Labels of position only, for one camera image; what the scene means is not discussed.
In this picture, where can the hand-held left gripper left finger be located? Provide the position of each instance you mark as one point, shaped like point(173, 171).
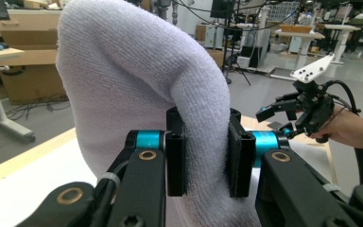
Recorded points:
point(176, 157)

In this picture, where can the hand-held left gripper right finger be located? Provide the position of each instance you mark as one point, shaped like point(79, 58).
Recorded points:
point(241, 164)

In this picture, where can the lilac printed towel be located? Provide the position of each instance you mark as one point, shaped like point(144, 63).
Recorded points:
point(123, 78)

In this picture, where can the white desk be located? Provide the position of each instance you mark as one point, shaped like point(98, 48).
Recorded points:
point(342, 34)
point(299, 39)

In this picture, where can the black tripod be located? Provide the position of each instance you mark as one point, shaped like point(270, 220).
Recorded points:
point(230, 47)

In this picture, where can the wooden crate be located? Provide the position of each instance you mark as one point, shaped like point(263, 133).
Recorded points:
point(296, 29)

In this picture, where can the black monitor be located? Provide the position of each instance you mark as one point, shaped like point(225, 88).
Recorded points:
point(222, 8)

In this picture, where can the large cardboard box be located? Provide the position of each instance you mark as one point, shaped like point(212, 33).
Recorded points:
point(28, 82)

